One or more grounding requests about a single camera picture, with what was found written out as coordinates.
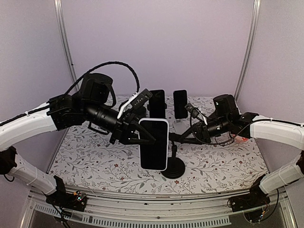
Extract orange patterned white bowl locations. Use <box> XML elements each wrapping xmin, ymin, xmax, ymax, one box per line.
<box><xmin>234</xmin><ymin>135</ymin><xmax>249</xmax><ymax>143</ymax></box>

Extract phone with white case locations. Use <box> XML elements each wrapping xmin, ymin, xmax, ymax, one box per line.
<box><xmin>139</xmin><ymin>118</ymin><xmax>169</xmax><ymax>171</ymax></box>

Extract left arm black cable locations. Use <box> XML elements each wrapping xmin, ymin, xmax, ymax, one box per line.
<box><xmin>66</xmin><ymin>61</ymin><xmax>140</xmax><ymax>95</ymax></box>

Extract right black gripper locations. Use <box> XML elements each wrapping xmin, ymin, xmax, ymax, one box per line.
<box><xmin>179</xmin><ymin>115</ymin><xmax>230</xmax><ymax>145</ymax></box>

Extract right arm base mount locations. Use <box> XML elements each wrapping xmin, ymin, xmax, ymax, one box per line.
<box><xmin>227</xmin><ymin>174</ymin><xmax>270</xmax><ymax>212</ymax></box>

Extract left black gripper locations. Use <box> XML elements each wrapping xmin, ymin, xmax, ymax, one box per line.
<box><xmin>84</xmin><ymin>100</ymin><xmax>157</xmax><ymax>144</ymax></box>

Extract white folding phone stand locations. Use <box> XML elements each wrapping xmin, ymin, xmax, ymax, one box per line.
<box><xmin>173</xmin><ymin>119</ymin><xmax>192</xmax><ymax>137</ymax></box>

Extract right aluminium frame post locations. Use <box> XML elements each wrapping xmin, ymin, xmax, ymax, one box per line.
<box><xmin>234</xmin><ymin>0</ymin><xmax>261</xmax><ymax>101</ymax></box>

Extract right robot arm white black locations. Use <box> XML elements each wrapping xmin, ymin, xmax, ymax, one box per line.
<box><xmin>169</xmin><ymin>94</ymin><xmax>304</xmax><ymax>207</ymax></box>

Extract black round-base stand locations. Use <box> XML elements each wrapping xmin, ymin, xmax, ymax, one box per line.
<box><xmin>161</xmin><ymin>141</ymin><xmax>185</xmax><ymax>179</ymax></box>

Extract phone with blue case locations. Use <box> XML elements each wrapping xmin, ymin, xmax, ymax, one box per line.
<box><xmin>173</xmin><ymin>90</ymin><xmax>188</xmax><ymax>119</ymax></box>

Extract aluminium frame post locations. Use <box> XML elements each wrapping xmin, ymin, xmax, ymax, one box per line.
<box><xmin>234</xmin><ymin>0</ymin><xmax>261</xmax><ymax>101</ymax></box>
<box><xmin>54</xmin><ymin>0</ymin><xmax>77</xmax><ymax>83</ymax></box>

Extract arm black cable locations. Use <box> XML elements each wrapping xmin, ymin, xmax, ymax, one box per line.
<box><xmin>66</xmin><ymin>61</ymin><xmax>140</xmax><ymax>95</ymax></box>
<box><xmin>190</xmin><ymin>114</ymin><xmax>304</xmax><ymax>147</ymax></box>

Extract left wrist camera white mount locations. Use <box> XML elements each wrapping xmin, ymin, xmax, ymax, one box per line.
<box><xmin>117</xmin><ymin>89</ymin><xmax>152</xmax><ymax>119</ymax></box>

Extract black phone front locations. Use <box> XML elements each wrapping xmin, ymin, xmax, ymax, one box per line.
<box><xmin>148</xmin><ymin>89</ymin><xmax>166</xmax><ymax>119</ymax></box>

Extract left aluminium frame post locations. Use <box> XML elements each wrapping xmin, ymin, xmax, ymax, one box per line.
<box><xmin>54</xmin><ymin>0</ymin><xmax>77</xmax><ymax>83</ymax></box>

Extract front aluminium rail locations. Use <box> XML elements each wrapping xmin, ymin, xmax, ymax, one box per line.
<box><xmin>21</xmin><ymin>189</ymin><xmax>298</xmax><ymax>228</ymax></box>

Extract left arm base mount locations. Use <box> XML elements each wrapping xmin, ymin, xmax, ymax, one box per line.
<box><xmin>46</xmin><ymin>176</ymin><xmax>87</xmax><ymax>212</ymax></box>

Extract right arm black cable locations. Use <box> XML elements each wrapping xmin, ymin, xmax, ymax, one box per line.
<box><xmin>190</xmin><ymin>114</ymin><xmax>304</xmax><ymax>147</ymax></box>

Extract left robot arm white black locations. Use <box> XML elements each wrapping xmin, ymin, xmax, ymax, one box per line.
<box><xmin>0</xmin><ymin>73</ymin><xmax>156</xmax><ymax>206</ymax></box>

